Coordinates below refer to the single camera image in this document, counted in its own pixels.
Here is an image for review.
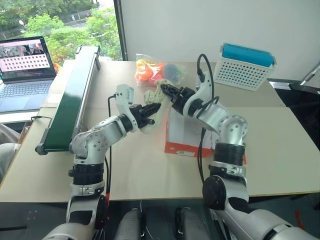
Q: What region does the clear bag of colourful toys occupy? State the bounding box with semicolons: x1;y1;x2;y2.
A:
134;52;189;87

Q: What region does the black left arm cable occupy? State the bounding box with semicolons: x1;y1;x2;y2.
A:
104;93;119;198

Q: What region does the white perforated plastic basket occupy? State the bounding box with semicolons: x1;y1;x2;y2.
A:
214;43;277;92

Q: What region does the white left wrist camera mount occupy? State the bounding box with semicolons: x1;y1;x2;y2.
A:
115;84;140;133

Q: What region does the black window frame post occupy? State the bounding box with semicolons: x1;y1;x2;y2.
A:
113;0;129;61

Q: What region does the green conveyor belt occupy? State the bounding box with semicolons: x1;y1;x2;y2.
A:
34;44;102;156

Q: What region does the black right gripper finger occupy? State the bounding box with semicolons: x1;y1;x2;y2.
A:
160;84;185;95
163;90;180;102

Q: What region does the orange and white shoebox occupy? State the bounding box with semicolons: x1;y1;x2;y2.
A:
164;107;247;165

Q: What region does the open grey laptop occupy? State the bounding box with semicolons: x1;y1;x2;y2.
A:
0;36;58;114

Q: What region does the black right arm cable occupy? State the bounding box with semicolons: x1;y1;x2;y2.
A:
196;53;221;185

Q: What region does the grey cloth bundle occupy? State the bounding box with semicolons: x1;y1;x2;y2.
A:
0;123;22;185

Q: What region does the silver metal bar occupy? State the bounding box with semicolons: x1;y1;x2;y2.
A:
299;61;320;86

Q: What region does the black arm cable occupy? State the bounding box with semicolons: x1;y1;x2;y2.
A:
196;53;221;185
104;93;119;198

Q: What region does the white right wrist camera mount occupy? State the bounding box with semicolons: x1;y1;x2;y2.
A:
195;71;214;101

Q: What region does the dark rounded robot leg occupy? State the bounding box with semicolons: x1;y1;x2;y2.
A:
114;208;147;240

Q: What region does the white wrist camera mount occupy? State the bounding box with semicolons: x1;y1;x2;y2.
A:
195;71;214;101
115;84;140;133

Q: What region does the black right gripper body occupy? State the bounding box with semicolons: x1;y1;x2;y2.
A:
170;86;197;114

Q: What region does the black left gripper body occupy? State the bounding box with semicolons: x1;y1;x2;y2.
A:
128;104;151;129

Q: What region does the blue cloth roll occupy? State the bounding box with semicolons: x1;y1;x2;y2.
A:
222;42;274;68

